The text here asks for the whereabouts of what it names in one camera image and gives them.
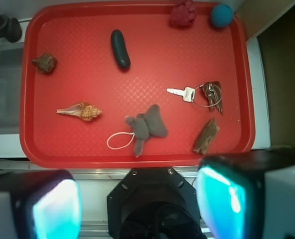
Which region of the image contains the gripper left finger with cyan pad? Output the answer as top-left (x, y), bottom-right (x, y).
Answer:
top-left (0, 170), bottom-right (82, 239)

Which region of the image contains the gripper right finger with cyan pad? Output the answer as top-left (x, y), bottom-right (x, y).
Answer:
top-left (196, 150), bottom-right (295, 239)

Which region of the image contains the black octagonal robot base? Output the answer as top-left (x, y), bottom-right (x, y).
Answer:
top-left (107, 168), bottom-right (206, 239)

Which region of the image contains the tan spiral conch shell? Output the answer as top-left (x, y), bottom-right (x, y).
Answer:
top-left (56, 101), bottom-right (102, 121)

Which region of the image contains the brown bark wood piece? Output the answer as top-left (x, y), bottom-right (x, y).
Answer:
top-left (193, 118), bottom-right (220, 155)

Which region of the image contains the bunch of dark keys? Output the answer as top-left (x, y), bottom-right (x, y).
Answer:
top-left (193, 81), bottom-right (223, 115)

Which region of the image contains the silver key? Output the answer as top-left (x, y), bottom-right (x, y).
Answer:
top-left (166, 87), bottom-right (195, 103)

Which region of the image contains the grey plush toy with loop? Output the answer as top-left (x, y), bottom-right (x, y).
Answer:
top-left (107, 104), bottom-right (169, 158)

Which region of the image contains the red plastic tray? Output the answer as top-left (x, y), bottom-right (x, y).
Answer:
top-left (19, 1), bottom-right (255, 168)

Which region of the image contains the brown rough rock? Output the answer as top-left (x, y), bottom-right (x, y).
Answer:
top-left (32, 53), bottom-right (57, 74)

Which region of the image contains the metal sink basin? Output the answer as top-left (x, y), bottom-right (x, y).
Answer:
top-left (0, 43), bottom-right (23, 134)

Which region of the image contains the blue dimpled ball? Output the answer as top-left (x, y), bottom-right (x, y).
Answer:
top-left (210, 4), bottom-right (234, 28)

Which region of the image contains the dark green toy cucumber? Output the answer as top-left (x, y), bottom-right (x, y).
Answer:
top-left (111, 29), bottom-right (131, 69)

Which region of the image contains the crumpled dark red cloth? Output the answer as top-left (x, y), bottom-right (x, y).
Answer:
top-left (170, 0), bottom-right (197, 27)

